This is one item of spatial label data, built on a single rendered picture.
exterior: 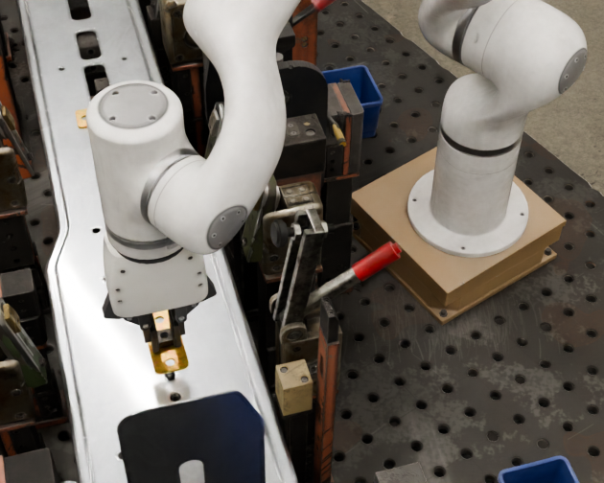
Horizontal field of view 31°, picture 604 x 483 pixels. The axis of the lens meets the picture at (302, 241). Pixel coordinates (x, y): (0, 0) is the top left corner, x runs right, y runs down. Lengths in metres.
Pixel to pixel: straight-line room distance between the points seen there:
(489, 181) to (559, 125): 1.55
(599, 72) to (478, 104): 1.86
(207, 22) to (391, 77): 1.18
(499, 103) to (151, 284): 0.59
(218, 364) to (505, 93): 0.52
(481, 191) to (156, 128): 0.78
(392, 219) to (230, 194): 0.82
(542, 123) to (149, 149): 2.29
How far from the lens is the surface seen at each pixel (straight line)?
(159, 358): 1.19
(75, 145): 1.54
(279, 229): 1.10
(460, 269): 1.66
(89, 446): 1.22
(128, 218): 1.00
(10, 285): 1.39
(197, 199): 0.92
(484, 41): 1.43
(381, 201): 1.74
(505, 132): 1.54
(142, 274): 1.07
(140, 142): 0.93
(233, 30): 0.95
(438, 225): 1.70
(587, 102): 3.24
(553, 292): 1.77
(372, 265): 1.19
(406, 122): 2.01
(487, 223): 1.68
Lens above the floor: 2.03
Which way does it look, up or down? 48 degrees down
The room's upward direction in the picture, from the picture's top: 1 degrees clockwise
